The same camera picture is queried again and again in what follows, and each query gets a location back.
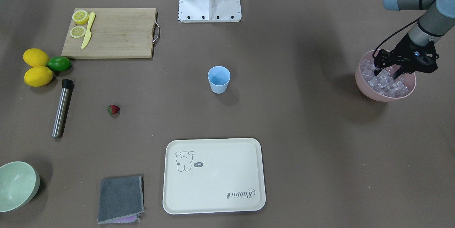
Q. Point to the light blue plastic cup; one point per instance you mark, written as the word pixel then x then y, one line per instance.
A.
pixel 219 78

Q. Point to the grey folded cloth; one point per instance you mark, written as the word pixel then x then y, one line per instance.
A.
pixel 121 200

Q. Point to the lemon half slice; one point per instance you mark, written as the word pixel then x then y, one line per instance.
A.
pixel 77 31
pixel 80 17

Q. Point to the green lime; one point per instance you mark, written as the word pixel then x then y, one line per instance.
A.
pixel 59 63

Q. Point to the pink bowl of ice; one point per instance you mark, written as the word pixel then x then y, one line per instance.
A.
pixel 382 87

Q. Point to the red strawberry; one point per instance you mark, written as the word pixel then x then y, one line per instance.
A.
pixel 113 109

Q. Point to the yellow lemon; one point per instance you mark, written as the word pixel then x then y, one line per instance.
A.
pixel 35 57
pixel 38 76

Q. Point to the yellow plastic knife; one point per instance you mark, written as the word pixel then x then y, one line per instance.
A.
pixel 88 34

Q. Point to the cream plastic tray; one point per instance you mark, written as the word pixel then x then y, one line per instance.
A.
pixel 213 175

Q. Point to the steel muddler black tip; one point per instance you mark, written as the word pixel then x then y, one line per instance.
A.
pixel 66 90

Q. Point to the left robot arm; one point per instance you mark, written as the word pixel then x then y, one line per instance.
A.
pixel 438 19

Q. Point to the light green bowl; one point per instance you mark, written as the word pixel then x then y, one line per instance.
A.
pixel 19 183

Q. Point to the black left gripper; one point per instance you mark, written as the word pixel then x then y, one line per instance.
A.
pixel 404 49

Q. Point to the wooden cutting board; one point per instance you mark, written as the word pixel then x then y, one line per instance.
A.
pixel 117 33

